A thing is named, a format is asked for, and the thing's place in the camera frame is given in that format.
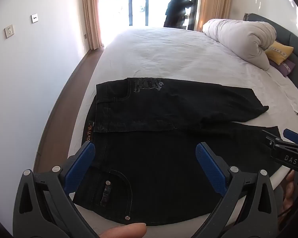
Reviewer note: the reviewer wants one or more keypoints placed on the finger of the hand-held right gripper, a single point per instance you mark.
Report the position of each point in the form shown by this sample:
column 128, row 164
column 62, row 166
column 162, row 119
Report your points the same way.
column 294, row 136
column 273, row 140

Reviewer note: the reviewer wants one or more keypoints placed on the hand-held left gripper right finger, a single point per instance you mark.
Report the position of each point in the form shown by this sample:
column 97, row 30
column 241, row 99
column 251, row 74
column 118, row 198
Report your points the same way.
column 211, row 168

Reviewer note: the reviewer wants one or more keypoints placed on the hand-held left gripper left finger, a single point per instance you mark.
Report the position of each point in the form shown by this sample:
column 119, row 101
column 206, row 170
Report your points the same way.
column 80, row 164

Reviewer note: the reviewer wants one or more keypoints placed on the black denim pants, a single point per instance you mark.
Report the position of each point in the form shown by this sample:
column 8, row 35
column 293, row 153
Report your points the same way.
column 164, row 158

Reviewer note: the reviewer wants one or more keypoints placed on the person's right hand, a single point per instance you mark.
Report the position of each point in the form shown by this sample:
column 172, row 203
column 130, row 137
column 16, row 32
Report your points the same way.
column 289, row 195

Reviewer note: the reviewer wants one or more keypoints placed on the person's left hand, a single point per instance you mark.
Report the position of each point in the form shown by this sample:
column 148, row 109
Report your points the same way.
column 124, row 231

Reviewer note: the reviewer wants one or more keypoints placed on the white folded cloth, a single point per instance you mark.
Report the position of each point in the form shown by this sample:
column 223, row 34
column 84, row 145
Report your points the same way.
column 288, row 89

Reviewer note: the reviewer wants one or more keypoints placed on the purple pillow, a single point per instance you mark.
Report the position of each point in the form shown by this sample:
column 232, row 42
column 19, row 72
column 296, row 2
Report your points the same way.
column 285, row 68

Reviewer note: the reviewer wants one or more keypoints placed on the yellow pillow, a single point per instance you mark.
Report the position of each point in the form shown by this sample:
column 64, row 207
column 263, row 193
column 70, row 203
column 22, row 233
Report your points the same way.
column 279, row 52

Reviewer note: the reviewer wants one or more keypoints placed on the grey upholstered headboard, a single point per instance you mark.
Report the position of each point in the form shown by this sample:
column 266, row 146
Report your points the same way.
column 296, row 42

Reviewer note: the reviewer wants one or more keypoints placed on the rolled white duvet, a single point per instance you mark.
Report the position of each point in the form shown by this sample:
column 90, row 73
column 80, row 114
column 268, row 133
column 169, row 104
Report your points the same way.
column 241, row 38

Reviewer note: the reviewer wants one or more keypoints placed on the bed with white sheet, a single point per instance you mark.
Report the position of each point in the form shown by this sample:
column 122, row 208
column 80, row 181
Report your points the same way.
column 164, row 54

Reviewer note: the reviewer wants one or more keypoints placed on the beige curtain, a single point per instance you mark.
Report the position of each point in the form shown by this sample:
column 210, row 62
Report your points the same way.
column 90, row 14
column 213, row 2

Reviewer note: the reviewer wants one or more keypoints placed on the black hanging coat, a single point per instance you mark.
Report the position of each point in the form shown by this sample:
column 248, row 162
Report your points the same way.
column 176, row 10

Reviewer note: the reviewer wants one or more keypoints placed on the glass balcony door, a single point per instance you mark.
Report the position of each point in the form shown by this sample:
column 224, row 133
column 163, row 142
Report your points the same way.
column 139, row 5

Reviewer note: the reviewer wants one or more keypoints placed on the white wall socket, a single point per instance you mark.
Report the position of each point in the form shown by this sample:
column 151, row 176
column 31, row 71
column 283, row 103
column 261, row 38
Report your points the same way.
column 9, row 31

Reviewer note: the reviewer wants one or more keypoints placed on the white wall switch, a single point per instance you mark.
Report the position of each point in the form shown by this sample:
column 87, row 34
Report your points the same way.
column 34, row 18

